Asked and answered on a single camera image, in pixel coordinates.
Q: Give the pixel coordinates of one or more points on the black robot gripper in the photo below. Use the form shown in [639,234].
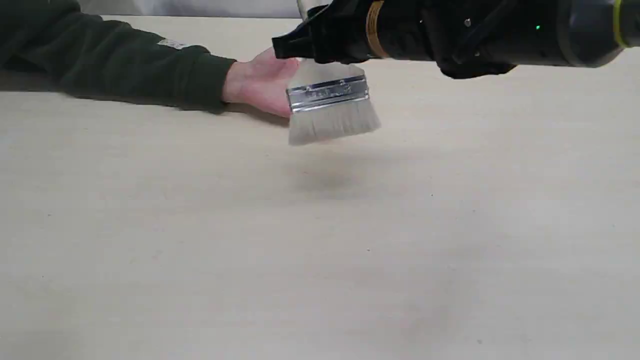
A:
[334,31]

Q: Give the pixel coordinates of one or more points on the wide paint brush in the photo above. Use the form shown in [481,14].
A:
[328,102]

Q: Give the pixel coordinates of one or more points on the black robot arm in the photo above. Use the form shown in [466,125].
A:
[466,38]

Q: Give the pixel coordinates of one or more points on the dark green sleeved forearm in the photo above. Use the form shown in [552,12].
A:
[85,55]

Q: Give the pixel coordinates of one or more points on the person's open hand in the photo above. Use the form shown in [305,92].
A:
[261,83]

